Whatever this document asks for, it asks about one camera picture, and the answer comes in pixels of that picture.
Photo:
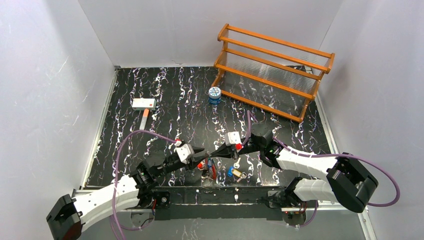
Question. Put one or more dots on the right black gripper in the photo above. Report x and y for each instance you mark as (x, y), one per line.
(228, 150)

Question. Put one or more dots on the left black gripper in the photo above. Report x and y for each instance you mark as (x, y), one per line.
(186, 166)

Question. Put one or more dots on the silver key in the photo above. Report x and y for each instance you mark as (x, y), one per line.
(236, 165)

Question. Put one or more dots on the metal key organizer red handle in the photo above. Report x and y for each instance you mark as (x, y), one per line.
(208, 169)

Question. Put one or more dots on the blue key tag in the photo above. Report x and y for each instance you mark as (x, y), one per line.
(230, 172)

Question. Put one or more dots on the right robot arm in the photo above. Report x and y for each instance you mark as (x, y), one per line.
(340, 179)

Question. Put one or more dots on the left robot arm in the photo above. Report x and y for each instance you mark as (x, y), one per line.
(72, 215)

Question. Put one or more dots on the blue jar with patterned lid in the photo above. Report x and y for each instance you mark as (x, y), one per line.
(214, 95)

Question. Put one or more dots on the white orange marker pen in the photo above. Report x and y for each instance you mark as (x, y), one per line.
(144, 118)

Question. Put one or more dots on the white box with red logo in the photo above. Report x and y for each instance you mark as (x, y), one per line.
(140, 104)

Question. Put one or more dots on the orange wooden shelf rack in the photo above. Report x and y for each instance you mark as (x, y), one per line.
(275, 75)

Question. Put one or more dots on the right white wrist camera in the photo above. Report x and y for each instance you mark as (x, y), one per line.
(233, 139)

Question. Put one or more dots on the aluminium rail frame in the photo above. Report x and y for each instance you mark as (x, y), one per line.
(225, 202)

